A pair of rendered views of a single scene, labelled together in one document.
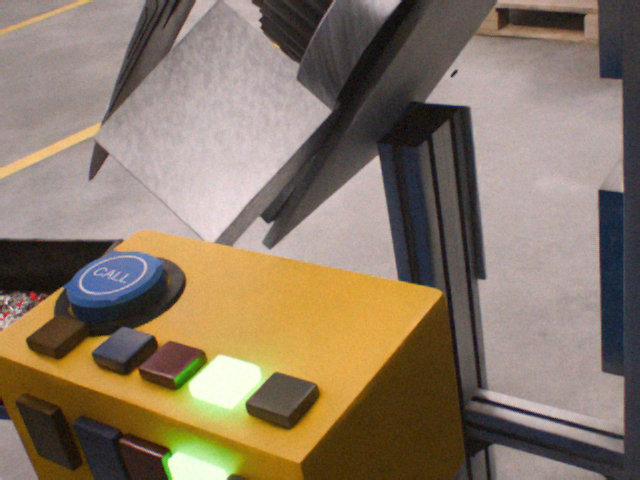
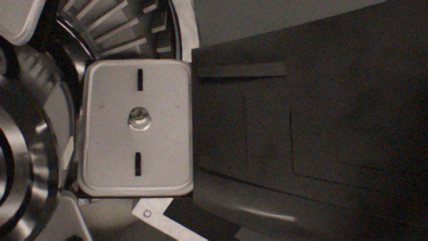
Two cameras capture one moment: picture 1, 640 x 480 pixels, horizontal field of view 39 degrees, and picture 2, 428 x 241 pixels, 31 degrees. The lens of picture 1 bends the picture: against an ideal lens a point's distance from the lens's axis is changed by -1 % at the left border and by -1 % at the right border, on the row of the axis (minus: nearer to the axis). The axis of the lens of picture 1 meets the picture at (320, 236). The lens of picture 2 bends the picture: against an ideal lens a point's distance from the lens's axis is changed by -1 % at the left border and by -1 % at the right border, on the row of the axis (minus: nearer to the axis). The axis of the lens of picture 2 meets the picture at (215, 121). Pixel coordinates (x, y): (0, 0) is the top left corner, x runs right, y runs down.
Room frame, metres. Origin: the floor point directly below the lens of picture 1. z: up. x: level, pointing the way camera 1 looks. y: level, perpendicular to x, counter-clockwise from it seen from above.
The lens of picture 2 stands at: (0.88, 0.28, 1.55)
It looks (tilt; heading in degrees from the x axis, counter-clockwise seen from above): 58 degrees down; 232
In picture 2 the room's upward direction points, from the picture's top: 10 degrees counter-clockwise
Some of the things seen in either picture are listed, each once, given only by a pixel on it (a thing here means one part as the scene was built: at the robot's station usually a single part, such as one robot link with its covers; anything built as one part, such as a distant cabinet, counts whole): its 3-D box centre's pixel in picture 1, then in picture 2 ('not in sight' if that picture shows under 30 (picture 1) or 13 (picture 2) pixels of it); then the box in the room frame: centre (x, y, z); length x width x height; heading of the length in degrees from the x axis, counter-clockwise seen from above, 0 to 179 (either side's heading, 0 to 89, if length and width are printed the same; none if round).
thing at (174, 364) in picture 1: (173, 364); not in sight; (0.26, 0.06, 1.08); 0.02 x 0.02 x 0.01; 51
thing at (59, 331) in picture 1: (57, 336); not in sight; (0.30, 0.11, 1.08); 0.02 x 0.02 x 0.01; 51
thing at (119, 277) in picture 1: (117, 288); not in sight; (0.32, 0.09, 1.08); 0.04 x 0.04 x 0.02
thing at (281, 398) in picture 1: (282, 399); not in sight; (0.23, 0.02, 1.08); 0.02 x 0.02 x 0.01; 51
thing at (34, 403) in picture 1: (49, 432); not in sight; (0.28, 0.12, 1.04); 0.02 x 0.01 x 0.03; 51
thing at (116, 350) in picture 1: (125, 349); not in sight; (0.28, 0.08, 1.08); 0.02 x 0.02 x 0.01; 51
